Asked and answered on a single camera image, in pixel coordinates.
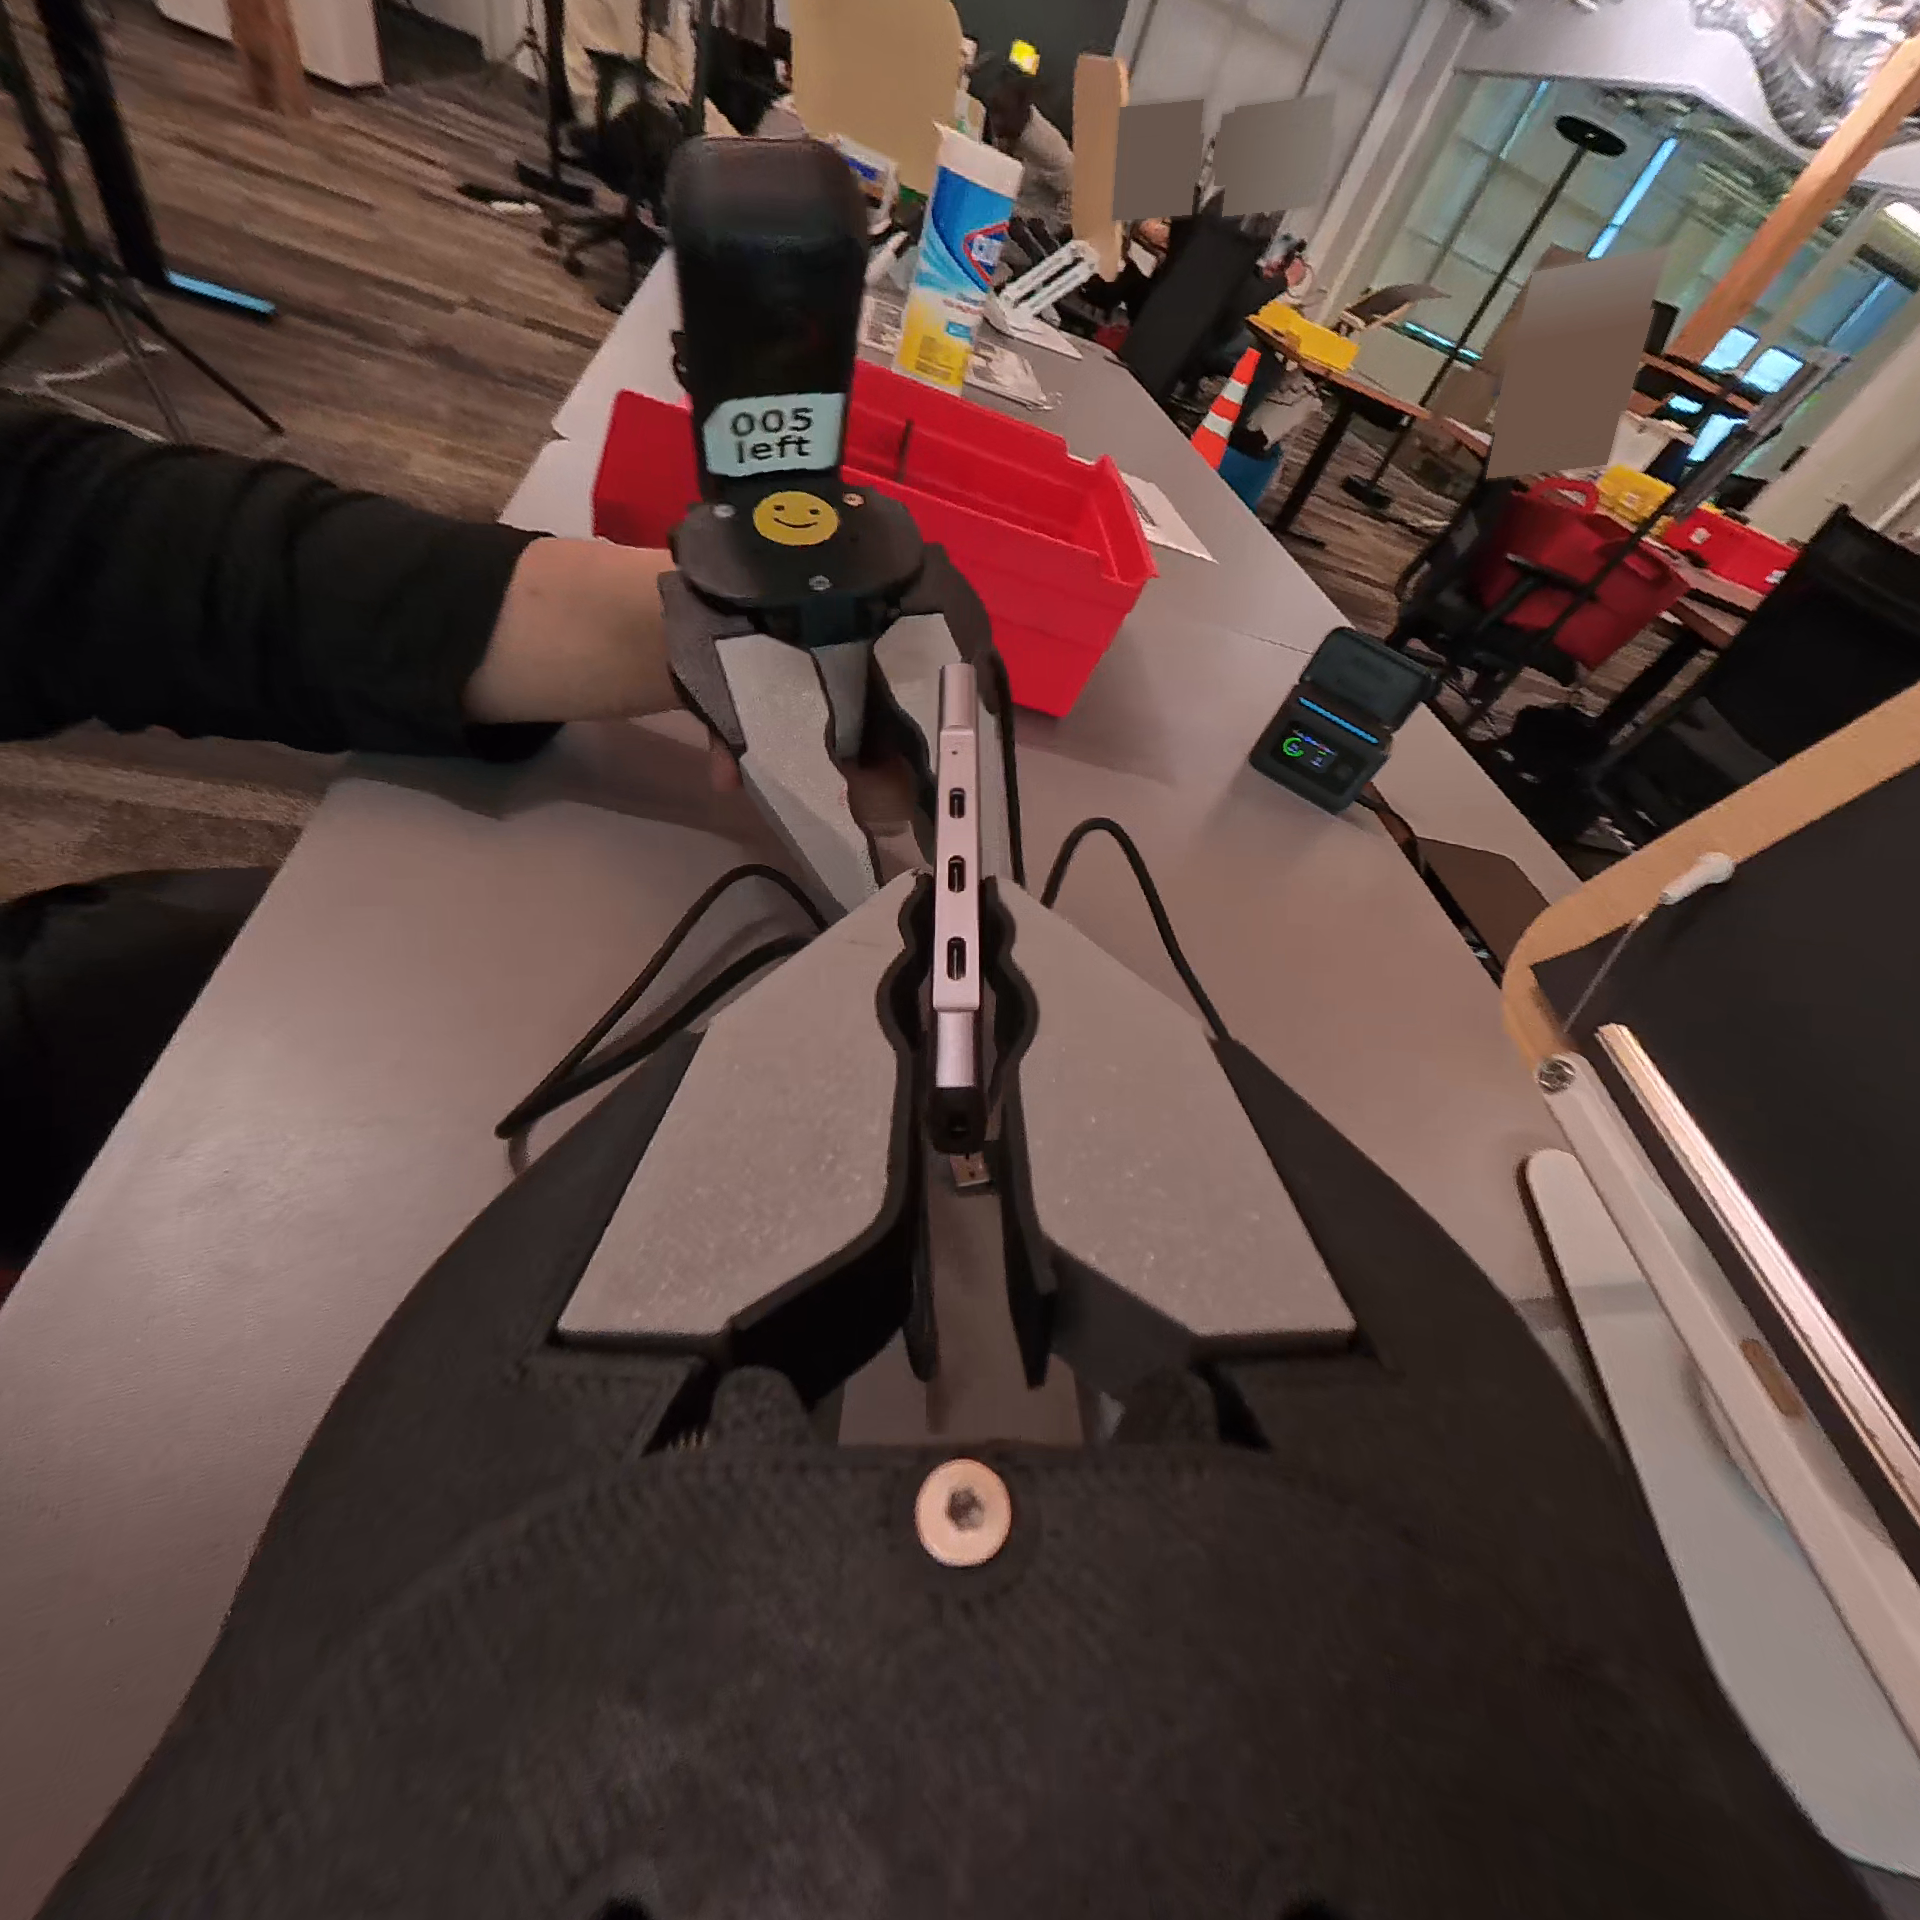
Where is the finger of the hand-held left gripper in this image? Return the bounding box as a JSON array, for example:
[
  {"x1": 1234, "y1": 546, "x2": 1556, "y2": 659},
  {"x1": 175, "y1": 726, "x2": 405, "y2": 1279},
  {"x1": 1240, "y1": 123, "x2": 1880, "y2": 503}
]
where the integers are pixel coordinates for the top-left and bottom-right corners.
[
  {"x1": 717, "y1": 638, "x2": 887, "y2": 917},
  {"x1": 872, "y1": 613, "x2": 965, "y2": 886}
]

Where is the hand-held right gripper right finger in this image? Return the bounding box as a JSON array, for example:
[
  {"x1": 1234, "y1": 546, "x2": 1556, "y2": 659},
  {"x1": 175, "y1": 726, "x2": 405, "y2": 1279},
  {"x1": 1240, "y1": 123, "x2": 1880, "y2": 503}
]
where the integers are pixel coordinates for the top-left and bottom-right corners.
[{"x1": 983, "y1": 878, "x2": 1360, "y2": 1385}]

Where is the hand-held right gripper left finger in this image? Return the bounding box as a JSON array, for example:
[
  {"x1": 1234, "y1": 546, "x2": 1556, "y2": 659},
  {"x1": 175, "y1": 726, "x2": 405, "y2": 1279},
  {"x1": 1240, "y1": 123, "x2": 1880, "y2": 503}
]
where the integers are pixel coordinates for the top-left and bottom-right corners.
[{"x1": 556, "y1": 878, "x2": 938, "y2": 1407}]

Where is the grey USB hub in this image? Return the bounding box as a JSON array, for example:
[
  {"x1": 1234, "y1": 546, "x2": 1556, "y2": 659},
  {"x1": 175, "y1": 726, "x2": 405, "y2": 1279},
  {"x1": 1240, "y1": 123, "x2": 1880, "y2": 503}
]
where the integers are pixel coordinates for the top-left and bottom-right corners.
[{"x1": 928, "y1": 662, "x2": 1004, "y2": 1197}]

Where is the thick black braided cable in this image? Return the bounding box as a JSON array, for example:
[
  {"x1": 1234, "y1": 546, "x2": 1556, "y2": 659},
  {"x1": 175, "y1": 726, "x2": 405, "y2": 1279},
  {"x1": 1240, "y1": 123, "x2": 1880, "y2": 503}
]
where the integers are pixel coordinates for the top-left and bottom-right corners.
[{"x1": 495, "y1": 863, "x2": 832, "y2": 1180}]

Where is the red plastic bin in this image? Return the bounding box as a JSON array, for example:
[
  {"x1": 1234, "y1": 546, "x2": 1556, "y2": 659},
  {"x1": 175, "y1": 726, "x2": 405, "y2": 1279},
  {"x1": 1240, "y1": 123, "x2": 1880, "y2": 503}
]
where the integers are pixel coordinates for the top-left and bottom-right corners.
[{"x1": 591, "y1": 356, "x2": 1160, "y2": 723}]

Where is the cleaning wipes canister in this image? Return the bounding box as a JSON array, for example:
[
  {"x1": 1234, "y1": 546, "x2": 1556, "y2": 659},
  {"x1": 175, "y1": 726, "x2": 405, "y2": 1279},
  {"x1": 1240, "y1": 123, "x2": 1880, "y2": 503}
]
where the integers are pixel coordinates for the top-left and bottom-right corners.
[{"x1": 893, "y1": 125, "x2": 1029, "y2": 395}]

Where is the black office chair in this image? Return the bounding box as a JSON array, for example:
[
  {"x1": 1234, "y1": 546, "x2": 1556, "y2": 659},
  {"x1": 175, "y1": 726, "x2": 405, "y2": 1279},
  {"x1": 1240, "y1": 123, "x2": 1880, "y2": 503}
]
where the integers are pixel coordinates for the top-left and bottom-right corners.
[
  {"x1": 516, "y1": 53, "x2": 676, "y2": 278},
  {"x1": 1591, "y1": 508, "x2": 1920, "y2": 847}
]

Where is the tan cardboard panel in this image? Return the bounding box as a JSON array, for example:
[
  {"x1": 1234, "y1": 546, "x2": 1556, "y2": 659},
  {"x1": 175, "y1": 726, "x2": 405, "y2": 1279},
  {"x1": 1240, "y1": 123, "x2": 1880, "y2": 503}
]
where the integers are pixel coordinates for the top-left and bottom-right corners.
[
  {"x1": 1072, "y1": 54, "x2": 1129, "y2": 282},
  {"x1": 786, "y1": 0, "x2": 965, "y2": 196}
]

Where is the printed paper sheet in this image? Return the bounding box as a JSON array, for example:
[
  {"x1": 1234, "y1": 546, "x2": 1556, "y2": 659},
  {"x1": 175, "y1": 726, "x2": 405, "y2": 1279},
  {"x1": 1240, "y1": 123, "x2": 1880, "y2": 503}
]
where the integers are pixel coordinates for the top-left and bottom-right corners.
[{"x1": 970, "y1": 343, "x2": 1085, "y2": 409}]

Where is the white paper sheet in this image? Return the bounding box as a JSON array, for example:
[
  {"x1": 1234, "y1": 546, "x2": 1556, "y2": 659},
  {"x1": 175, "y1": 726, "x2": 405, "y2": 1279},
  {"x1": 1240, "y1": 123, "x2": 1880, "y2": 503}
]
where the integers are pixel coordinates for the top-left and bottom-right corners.
[{"x1": 1117, "y1": 468, "x2": 1221, "y2": 566}]

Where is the orange traffic cone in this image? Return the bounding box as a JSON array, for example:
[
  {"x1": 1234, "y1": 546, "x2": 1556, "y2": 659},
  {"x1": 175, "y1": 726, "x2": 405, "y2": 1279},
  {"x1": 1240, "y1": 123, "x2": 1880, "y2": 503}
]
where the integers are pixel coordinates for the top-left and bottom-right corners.
[{"x1": 1191, "y1": 347, "x2": 1261, "y2": 471}]

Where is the dark battery charging case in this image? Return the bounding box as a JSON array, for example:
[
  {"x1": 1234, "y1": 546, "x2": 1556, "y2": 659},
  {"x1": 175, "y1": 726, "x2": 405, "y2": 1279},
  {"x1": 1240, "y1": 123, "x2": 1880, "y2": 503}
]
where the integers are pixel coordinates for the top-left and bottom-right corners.
[{"x1": 1248, "y1": 626, "x2": 1437, "y2": 819}]

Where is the small yellow bin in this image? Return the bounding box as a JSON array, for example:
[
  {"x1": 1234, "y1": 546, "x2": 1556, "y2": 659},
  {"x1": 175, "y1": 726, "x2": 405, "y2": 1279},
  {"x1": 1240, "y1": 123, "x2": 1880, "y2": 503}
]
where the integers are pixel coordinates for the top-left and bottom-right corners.
[{"x1": 1252, "y1": 298, "x2": 1360, "y2": 373}]

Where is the red basket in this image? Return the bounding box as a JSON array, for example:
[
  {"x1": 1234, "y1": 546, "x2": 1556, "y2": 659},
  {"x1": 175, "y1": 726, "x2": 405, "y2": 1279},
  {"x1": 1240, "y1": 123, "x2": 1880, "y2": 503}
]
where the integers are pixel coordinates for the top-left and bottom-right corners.
[{"x1": 1474, "y1": 477, "x2": 1693, "y2": 666}]

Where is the black tripod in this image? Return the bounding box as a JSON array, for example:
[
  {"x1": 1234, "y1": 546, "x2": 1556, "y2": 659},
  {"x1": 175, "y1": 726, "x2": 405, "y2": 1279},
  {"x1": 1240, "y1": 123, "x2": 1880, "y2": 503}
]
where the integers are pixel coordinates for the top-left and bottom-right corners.
[{"x1": 0, "y1": 0, "x2": 287, "y2": 442}]

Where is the wood-rimmed black monitor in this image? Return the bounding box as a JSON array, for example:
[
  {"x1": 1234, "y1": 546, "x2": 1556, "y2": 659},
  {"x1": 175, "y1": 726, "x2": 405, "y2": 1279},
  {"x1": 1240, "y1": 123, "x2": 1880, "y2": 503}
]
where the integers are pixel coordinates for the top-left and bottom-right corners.
[{"x1": 1498, "y1": 681, "x2": 1920, "y2": 1567}]

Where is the black floor lamp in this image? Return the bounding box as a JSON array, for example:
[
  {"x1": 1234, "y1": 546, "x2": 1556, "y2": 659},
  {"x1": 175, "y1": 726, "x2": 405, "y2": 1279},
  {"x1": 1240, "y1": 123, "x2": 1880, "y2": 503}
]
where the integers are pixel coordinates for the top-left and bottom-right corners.
[{"x1": 1338, "y1": 114, "x2": 1632, "y2": 509}]

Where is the dark table cable cover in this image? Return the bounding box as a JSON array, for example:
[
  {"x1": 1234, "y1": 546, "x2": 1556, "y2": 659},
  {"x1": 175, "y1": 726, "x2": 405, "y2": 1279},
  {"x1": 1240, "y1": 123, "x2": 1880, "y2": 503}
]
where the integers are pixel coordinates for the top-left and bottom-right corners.
[{"x1": 1409, "y1": 831, "x2": 1554, "y2": 980}]

